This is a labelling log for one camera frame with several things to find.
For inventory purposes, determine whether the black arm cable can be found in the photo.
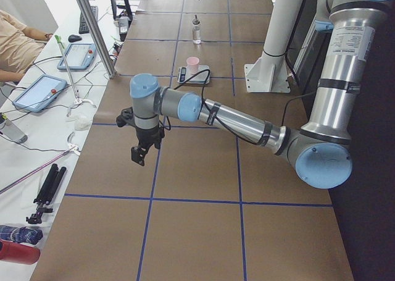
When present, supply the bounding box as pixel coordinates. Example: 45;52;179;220
160;69;260;146

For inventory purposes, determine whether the grey water bottle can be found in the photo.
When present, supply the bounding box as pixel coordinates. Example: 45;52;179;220
1;113;28;144

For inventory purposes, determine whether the black computer mouse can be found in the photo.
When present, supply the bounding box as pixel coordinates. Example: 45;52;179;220
68;35;82;43

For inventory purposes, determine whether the black keyboard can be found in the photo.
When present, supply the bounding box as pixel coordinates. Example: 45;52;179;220
78;5;99;35

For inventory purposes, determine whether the red water bottle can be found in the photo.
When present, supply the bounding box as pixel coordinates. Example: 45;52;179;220
1;240;41;265

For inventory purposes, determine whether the pink cup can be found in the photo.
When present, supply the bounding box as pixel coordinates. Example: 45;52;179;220
186;56;200;75

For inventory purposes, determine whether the blue folded umbrella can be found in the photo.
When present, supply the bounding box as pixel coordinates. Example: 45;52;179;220
1;225;43;245

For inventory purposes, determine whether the crumpled white cloth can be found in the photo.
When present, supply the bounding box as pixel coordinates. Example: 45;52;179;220
65;111;92;131

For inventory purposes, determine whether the black folded tripod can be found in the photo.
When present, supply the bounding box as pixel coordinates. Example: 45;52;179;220
26;164;67;224

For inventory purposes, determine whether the grabber stick green tip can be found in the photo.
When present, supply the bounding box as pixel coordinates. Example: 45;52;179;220
54;35;97;115

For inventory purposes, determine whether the aluminium frame post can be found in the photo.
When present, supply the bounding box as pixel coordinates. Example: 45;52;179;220
76;0;116;78

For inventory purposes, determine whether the pink grabber stick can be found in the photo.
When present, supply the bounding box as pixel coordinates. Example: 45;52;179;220
1;131;80;194

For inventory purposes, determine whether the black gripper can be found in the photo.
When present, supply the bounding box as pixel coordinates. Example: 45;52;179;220
131;126;164;166

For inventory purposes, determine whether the clear glass sauce bottle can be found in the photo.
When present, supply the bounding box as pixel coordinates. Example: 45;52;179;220
192;14;201;44

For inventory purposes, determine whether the person in beige shirt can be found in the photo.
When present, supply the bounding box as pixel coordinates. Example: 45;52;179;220
1;10;53;83

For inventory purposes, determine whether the teach pendant tablet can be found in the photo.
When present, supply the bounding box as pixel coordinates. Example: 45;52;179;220
12;74;67;113
61;43;96;71

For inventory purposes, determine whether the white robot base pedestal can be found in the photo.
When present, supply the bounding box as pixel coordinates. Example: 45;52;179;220
244;0;303;93

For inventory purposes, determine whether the near teach pendant tablet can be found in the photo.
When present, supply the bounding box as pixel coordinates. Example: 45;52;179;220
12;74;67;113

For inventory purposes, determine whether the far teach pendant tablet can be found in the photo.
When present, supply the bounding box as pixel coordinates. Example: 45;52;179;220
61;43;96;71

